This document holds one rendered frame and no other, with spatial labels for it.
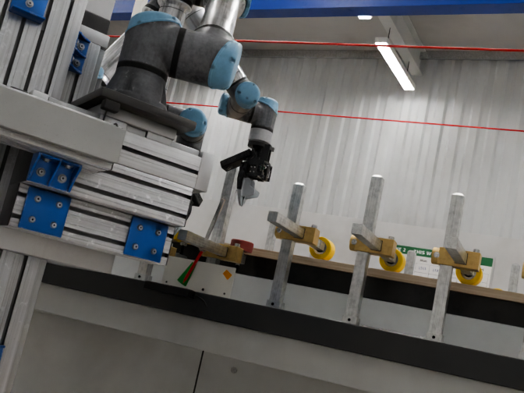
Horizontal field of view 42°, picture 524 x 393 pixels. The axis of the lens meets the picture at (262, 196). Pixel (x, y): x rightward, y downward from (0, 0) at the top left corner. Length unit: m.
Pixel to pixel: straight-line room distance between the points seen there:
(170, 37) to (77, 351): 1.54
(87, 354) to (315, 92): 8.49
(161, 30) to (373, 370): 1.14
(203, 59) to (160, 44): 0.10
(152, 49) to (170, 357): 1.32
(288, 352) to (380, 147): 8.09
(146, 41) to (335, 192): 8.68
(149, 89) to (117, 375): 1.40
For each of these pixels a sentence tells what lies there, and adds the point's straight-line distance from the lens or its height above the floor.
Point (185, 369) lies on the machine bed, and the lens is 2.52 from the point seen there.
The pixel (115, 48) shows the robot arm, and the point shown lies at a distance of 2.21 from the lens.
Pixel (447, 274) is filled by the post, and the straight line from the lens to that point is 2.05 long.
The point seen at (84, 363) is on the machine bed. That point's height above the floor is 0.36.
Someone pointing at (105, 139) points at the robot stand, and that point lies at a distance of 1.34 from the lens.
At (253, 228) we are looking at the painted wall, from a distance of 10.50.
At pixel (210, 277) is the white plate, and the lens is 2.26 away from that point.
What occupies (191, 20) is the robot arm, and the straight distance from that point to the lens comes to 2.14.
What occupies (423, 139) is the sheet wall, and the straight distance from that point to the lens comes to 10.02.
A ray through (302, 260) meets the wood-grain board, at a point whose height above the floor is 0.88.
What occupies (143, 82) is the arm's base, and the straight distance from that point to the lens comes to 1.52.
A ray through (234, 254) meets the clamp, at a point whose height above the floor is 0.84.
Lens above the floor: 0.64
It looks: 10 degrees up
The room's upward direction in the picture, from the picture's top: 12 degrees clockwise
